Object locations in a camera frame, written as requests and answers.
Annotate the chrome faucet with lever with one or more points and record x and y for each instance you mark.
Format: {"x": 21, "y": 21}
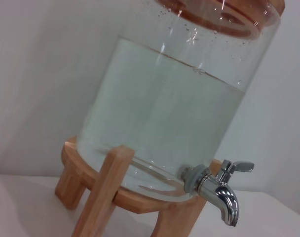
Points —
{"x": 221, "y": 195}

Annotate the glass water dispenser jar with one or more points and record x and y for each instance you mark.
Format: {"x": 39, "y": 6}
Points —
{"x": 164, "y": 111}

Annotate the wooden dispenser stand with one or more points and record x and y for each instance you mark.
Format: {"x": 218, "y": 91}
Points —
{"x": 103, "y": 192}

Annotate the wooden jar lid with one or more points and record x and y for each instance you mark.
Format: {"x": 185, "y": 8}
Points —
{"x": 280, "y": 5}

